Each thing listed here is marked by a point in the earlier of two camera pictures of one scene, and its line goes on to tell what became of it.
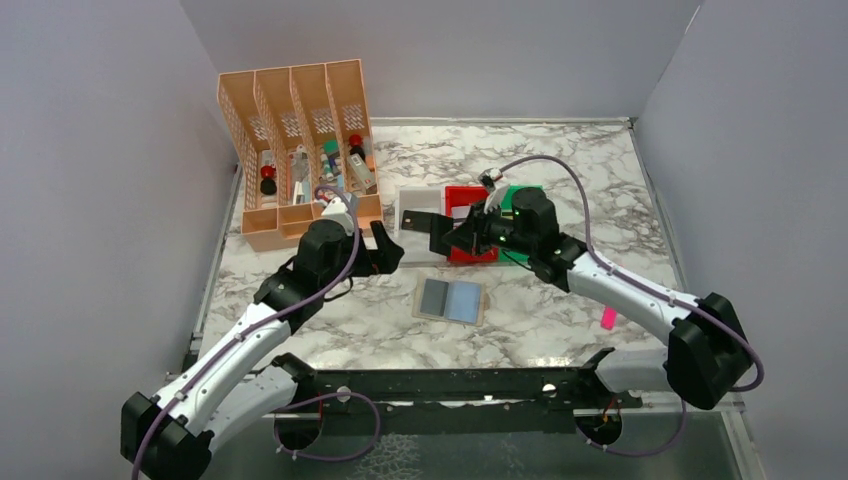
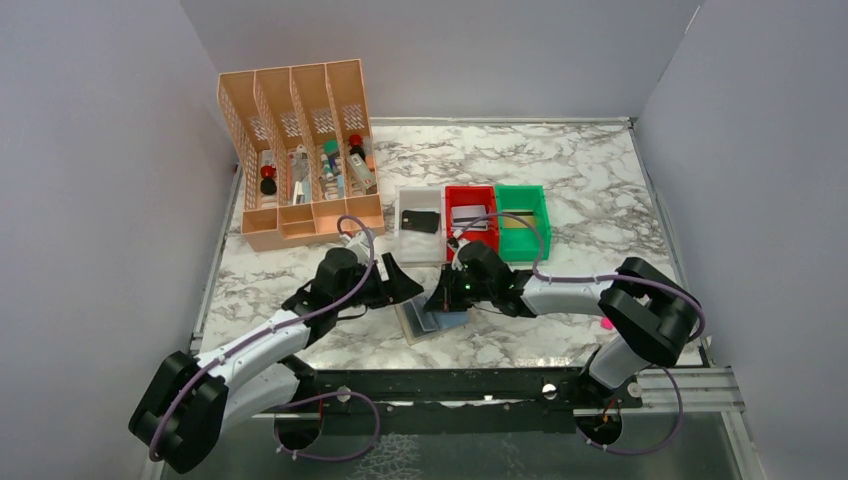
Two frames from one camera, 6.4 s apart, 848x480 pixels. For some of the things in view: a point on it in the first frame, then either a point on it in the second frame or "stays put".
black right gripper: (477, 234) -> (448, 291)
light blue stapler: (306, 190) stays put
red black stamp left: (268, 185) stays put
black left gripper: (371, 253) -> (383, 279)
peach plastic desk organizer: (305, 139) stays put
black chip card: (417, 220) stays put
